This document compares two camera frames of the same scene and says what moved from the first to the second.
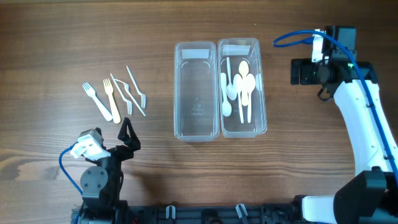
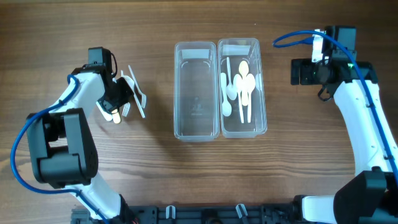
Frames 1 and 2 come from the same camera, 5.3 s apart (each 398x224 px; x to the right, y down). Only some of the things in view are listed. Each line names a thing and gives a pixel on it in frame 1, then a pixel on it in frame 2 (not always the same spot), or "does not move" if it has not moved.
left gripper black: [132, 142] → [127, 93]
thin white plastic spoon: [230, 89] does not move
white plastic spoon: [250, 86] does not move
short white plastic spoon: [226, 107] does not move
